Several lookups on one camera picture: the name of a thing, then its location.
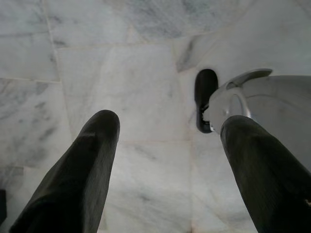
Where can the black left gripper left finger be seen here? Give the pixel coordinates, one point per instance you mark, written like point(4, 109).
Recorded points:
point(82, 170)

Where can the silver robot leg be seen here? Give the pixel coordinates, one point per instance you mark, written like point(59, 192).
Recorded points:
point(279, 97)

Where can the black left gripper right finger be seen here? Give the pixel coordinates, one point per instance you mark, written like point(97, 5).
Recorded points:
point(267, 174)

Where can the black robot foot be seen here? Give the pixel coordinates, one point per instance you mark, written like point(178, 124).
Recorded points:
point(205, 85)

